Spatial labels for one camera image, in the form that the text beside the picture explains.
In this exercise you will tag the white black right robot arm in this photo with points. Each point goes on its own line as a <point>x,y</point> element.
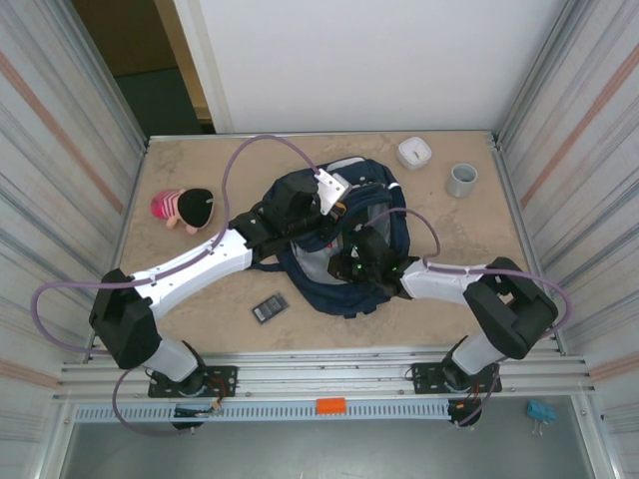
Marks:
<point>439,284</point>

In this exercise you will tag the navy blue backpack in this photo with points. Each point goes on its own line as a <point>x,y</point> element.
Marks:
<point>344,299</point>

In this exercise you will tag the grey cup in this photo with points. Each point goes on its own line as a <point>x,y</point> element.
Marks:
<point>464,182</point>

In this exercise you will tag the blue binder clip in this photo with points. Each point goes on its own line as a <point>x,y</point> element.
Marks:
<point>540,409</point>

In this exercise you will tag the aluminium enclosure post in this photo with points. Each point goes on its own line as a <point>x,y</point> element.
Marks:
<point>125,110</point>
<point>519,100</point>

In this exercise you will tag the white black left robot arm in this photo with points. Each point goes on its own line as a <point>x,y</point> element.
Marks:
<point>199,264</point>

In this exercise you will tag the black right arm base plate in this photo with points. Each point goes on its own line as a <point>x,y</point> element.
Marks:
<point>424,376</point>

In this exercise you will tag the small black case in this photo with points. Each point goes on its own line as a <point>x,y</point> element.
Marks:
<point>270,308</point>

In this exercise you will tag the pink striped plush doll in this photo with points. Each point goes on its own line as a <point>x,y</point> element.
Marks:
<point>190,207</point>

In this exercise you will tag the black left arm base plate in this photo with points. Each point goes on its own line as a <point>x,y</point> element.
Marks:
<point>224,379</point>

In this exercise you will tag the white door frame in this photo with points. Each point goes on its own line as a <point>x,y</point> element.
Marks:
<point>209,75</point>

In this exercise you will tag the aluminium mounting rail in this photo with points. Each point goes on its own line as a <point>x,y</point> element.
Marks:
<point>324,371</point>

